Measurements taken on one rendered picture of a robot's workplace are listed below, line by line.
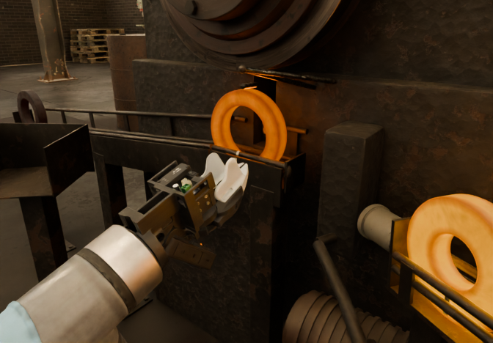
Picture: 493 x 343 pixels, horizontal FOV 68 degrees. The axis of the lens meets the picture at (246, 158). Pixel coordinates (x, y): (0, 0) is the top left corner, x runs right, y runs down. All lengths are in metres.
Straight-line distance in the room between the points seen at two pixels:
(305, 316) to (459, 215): 0.30
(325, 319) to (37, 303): 0.41
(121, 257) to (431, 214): 0.37
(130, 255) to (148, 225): 0.04
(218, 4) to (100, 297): 0.46
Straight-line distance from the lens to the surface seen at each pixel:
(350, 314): 0.61
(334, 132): 0.64
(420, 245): 0.54
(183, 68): 0.98
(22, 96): 1.69
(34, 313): 0.42
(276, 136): 0.72
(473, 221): 0.47
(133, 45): 3.53
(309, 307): 0.65
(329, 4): 0.63
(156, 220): 0.45
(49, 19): 7.70
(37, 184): 1.03
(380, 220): 0.60
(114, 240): 0.44
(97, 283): 0.42
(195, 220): 0.47
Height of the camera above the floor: 0.97
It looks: 20 degrees down
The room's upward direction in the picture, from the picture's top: straight up
